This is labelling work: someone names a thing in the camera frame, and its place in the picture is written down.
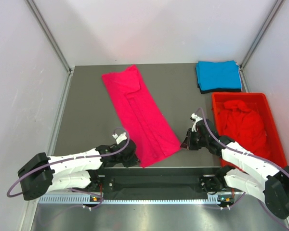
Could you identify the right aluminium frame post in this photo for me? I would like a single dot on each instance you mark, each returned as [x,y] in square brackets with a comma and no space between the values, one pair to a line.
[263,29]

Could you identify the grey slotted cable duct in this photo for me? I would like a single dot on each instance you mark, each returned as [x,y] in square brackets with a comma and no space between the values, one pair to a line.
[73,199]

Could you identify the red t shirts pile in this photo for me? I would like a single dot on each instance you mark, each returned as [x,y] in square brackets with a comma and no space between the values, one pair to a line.
[244,125]

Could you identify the left aluminium frame post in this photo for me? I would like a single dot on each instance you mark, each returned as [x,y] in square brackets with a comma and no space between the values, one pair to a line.
[48,34]

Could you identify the folded blue t shirt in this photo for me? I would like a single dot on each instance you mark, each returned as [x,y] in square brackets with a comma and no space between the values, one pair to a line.
[218,76]

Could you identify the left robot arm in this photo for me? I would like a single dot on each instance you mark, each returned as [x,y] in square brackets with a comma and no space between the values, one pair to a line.
[42,174]

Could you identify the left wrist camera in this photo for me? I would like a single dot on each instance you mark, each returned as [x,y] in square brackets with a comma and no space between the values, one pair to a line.
[119,139]

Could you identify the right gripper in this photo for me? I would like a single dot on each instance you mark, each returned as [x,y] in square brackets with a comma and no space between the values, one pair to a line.
[187,144]

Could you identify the red plastic bin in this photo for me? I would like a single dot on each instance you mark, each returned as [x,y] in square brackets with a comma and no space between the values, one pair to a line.
[259,103]

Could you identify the pink t shirt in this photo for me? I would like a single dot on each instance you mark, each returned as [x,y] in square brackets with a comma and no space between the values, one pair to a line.
[140,116]

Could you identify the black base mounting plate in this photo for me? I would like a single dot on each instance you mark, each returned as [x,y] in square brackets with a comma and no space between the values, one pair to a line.
[154,182]

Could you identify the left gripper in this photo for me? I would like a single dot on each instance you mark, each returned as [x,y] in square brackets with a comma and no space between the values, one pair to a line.
[134,160]

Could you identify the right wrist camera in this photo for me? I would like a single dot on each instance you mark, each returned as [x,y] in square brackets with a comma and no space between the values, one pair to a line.
[195,118]

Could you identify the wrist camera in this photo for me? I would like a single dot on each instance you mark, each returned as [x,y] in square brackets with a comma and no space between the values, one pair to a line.
[195,118]
[119,139]

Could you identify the aluminium frame post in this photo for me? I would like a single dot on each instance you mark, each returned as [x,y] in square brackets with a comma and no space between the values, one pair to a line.
[263,29]
[48,34]

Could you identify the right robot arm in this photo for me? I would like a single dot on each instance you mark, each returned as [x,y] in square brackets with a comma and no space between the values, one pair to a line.
[253,175]

